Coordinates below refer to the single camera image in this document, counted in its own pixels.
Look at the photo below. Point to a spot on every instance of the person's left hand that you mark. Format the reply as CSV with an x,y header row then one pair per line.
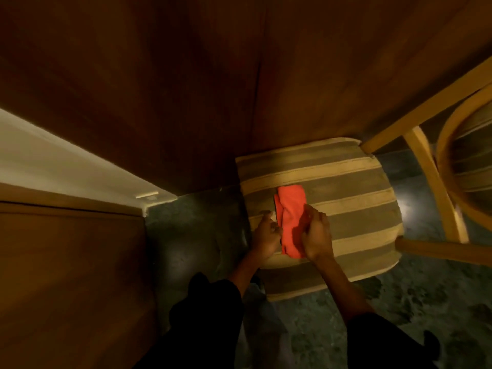
x,y
264,239

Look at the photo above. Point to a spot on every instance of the person's right hand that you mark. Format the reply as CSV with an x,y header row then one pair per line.
x,y
318,239

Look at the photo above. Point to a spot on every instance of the person's right fingers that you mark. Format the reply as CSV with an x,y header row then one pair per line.
x,y
308,222

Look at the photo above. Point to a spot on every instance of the person's left fingers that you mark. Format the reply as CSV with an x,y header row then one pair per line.
x,y
269,222

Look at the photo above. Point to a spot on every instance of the orange cloth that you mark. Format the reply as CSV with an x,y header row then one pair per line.
x,y
291,217

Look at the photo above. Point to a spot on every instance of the person's right forearm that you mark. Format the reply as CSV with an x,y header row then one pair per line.
x,y
344,288

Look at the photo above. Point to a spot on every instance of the person's left forearm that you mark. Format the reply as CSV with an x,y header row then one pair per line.
x,y
243,273

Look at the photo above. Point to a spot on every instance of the striped chair seat cushion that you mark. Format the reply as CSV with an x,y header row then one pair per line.
x,y
346,203
474,165

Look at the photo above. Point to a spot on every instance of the black sleeve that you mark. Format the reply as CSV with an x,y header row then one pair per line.
x,y
384,342
196,326

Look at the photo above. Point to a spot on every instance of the curved wooden chair rim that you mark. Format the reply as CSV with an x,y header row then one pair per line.
x,y
446,149

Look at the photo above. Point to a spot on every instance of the white ledge board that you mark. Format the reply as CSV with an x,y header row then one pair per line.
x,y
77,165

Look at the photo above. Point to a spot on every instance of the brown wooden cabinet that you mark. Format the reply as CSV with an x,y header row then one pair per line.
x,y
69,288

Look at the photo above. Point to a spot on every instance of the light wooden chair frame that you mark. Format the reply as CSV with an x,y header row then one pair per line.
x,y
434,176

